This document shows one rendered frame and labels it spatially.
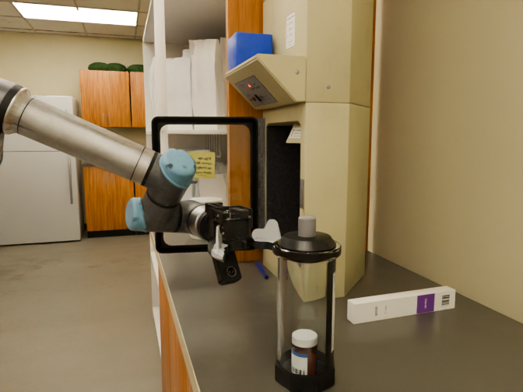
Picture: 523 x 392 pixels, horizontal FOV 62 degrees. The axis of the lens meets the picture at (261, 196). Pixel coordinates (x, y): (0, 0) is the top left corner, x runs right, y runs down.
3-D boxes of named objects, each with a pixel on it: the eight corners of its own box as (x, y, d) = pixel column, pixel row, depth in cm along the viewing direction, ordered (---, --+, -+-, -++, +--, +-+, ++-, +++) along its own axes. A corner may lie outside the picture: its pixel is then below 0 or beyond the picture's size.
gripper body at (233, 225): (221, 212, 83) (195, 203, 93) (221, 256, 84) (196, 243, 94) (255, 209, 87) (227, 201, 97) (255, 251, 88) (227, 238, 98)
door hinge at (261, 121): (262, 247, 134) (262, 117, 128) (265, 249, 131) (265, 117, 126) (257, 247, 133) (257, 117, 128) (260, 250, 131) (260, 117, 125)
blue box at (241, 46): (261, 74, 125) (261, 41, 124) (272, 69, 116) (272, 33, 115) (227, 72, 122) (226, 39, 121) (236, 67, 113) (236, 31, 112)
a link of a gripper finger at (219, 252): (205, 231, 75) (215, 220, 84) (205, 264, 75) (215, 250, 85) (223, 231, 74) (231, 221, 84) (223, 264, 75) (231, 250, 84)
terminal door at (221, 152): (258, 250, 132) (257, 116, 127) (155, 253, 128) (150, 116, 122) (257, 249, 133) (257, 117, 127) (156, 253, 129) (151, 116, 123)
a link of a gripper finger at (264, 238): (293, 222, 82) (248, 218, 86) (292, 253, 83) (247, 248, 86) (297, 219, 85) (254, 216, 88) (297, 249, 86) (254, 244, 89)
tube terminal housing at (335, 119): (335, 257, 142) (341, 10, 131) (393, 291, 112) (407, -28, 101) (262, 264, 135) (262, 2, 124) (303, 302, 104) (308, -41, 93)
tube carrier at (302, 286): (352, 372, 71) (356, 245, 68) (303, 397, 64) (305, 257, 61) (306, 348, 79) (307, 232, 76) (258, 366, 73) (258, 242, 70)
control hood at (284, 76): (262, 110, 128) (262, 75, 127) (306, 102, 98) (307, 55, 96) (224, 109, 125) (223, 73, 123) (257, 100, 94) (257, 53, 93)
